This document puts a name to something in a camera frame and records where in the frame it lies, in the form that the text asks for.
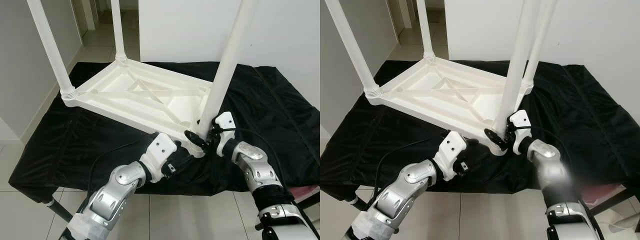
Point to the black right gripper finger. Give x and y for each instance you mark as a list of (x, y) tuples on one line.
[(192, 137), (491, 135)]

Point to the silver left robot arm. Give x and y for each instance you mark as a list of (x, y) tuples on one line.
[(112, 192), (400, 190)]

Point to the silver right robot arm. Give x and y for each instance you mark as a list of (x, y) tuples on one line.
[(547, 165), (255, 167)]

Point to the pink cushion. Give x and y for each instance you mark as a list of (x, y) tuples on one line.
[(305, 190), (605, 190)]

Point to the white round plastic base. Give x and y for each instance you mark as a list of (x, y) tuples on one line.
[(622, 226)]

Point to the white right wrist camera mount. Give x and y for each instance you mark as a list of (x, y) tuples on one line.
[(520, 121), (225, 122)]

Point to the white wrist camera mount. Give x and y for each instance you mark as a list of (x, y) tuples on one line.
[(520, 121), (452, 145), (225, 122), (162, 145)]

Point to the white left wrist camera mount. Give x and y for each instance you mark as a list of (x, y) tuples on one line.
[(452, 145), (162, 145)]

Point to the white door frame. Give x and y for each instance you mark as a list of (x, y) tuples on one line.
[(91, 12), (407, 12)]

